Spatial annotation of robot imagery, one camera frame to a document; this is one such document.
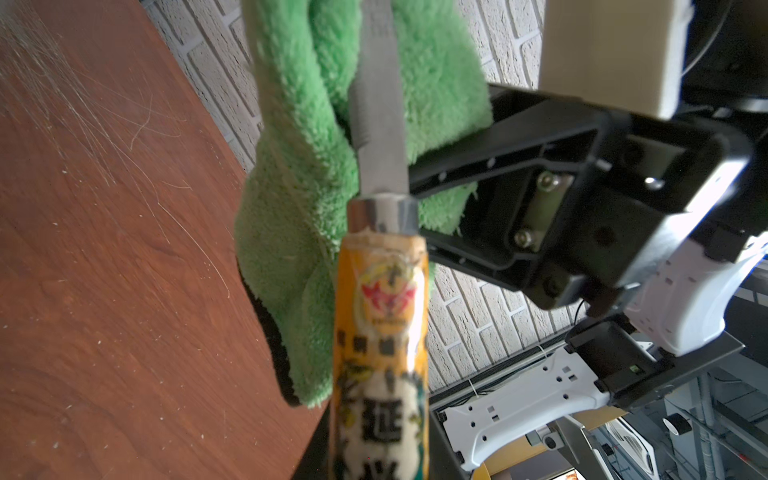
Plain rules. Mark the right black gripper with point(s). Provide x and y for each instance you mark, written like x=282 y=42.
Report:
x=621 y=194

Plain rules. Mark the green rag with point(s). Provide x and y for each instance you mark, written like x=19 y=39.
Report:
x=292 y=215

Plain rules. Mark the wooden handle sickle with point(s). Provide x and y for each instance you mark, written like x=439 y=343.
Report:
x=378 y=424

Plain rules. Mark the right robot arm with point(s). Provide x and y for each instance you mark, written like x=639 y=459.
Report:
x=669 y=331

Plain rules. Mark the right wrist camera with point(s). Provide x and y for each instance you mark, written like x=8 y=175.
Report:
x=627 y=55

